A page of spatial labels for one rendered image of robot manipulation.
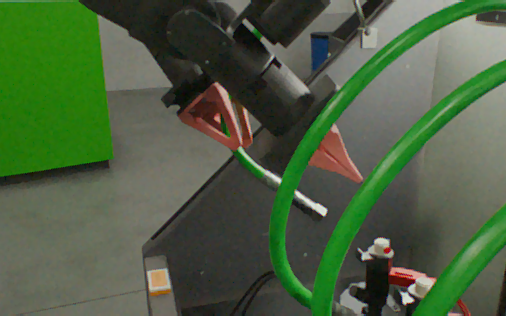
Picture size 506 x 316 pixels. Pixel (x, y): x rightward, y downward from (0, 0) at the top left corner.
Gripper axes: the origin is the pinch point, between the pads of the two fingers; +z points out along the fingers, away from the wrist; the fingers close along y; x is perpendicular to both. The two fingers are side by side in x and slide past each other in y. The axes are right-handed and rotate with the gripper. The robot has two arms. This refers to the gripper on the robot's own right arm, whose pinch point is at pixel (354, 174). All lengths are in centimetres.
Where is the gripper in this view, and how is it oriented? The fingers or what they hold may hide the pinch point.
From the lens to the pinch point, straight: 49.6
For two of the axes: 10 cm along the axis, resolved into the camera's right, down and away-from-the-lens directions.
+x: -0.2, -3.5, 9.4
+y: 7.0, -6.7, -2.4
